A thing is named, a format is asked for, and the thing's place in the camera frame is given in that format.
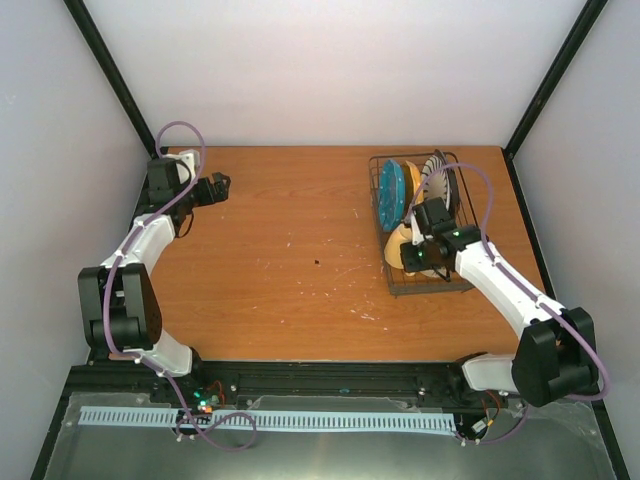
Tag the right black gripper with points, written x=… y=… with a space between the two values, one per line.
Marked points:
x=410 y=264

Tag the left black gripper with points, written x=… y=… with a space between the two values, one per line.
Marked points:
x=221 y=193

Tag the yellow mug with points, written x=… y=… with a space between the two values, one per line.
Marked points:
x=392 y=251

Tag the white blue striped plate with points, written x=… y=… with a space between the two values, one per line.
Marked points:
x=438 y=184

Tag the black rimmed striped plate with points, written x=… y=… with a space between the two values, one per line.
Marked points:
x=453 y=194

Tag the teal polka dot plate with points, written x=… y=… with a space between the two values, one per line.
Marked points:
x=391 y=195

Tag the yellow plate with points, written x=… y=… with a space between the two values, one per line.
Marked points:
x=413 y=179

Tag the white ceramic bowl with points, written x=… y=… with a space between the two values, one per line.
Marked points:
x=431 y=272

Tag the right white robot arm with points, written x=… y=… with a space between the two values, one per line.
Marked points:
x=556 y=352

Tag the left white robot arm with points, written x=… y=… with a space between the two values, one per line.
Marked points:
x=119 y=308

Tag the right controller board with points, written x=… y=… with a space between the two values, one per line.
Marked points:
x=491 y=405

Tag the controller board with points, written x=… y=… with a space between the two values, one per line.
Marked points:
x=210 y=398
x=491 y=405

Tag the left controller board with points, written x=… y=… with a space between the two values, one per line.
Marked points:
x=210 y=398

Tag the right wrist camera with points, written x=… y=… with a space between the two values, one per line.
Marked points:
x=416 y=235

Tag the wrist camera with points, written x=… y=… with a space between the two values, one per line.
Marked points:
x=187 y=164
x=416 y=235

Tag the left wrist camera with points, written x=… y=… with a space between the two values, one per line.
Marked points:
x=187 y=164

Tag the black aluminium frame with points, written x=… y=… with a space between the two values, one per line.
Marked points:
x=434 y=384

